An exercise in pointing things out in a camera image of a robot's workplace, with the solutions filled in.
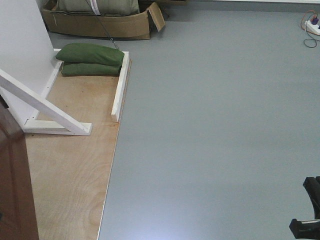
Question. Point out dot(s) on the brown wooden door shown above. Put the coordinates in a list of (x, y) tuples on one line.
[(17, 209)]

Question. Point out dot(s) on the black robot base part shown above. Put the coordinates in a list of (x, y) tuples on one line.
[(308, 228)]

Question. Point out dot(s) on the white wooden edge strip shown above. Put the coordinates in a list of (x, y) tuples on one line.
[(121, 88)]

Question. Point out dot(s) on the white diagonal brace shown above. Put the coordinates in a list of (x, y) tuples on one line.
[(60, 124)]

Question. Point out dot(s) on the open cardboard box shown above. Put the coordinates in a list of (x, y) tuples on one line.
[(136, 27)]

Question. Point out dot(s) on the plywood base board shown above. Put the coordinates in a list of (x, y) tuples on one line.
[(70, 174)]

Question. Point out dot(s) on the lower green sandbag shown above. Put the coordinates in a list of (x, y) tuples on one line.
[(89, 69)]

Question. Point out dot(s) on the green sandbag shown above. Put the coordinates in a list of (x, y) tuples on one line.
[(89, 69), (90, 53)]

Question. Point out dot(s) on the upper green sandbag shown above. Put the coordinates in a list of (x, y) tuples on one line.
[(90, 53)]

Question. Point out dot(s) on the olive green bundle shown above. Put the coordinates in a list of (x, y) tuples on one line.
[(99, 7)]

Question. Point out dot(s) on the white power strip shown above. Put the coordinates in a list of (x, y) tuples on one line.
[(312, 28)]

